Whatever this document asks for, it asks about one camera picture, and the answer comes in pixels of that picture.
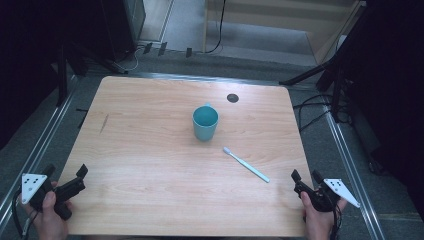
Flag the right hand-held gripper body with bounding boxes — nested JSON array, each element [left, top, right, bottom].
[[293, 178, 361, 213]]

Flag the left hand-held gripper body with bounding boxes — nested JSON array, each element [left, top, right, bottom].
[[21, 173, 87, 221]]

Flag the light blue toothbrush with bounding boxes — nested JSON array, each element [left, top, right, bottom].
[[222, 146, 271, 184]]

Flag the teal cup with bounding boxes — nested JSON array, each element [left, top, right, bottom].
[[191, 103, 220, 143]]

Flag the person's right hand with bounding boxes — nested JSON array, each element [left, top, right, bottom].
[[300, 191, 349, 240]]

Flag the person's left hand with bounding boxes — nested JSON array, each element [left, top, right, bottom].
[[23, 181, 74, 240]]

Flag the black metal stand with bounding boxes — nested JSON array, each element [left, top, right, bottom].
[[55, 42, 70, 108], [279, 54, 346, 124]]

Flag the black cabinet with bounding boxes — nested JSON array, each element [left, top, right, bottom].
[[99, 0, 147, 62]]

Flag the metal floor rail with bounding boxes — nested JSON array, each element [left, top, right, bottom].
[[320, 102, 388, 240], [0, 74, 80, 232], [132, 71, 282, 87]]

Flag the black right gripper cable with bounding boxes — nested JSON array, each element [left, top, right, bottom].
[[329, 199, 344, 240]]

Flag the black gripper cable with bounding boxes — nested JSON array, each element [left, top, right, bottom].
[[11, 188, 38, 240], [329, 199, 344, 240]]

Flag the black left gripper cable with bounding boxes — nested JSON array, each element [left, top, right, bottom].
[[11, 188, 38, 240]]

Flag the black floor cables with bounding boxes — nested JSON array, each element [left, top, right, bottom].
[[292, 93, 352, 133]]

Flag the white floor cable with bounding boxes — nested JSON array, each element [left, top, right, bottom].
[[112, 45, 140, 73]]

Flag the black hanging cable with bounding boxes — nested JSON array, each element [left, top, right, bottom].
[[204, 0, 228, 55]]

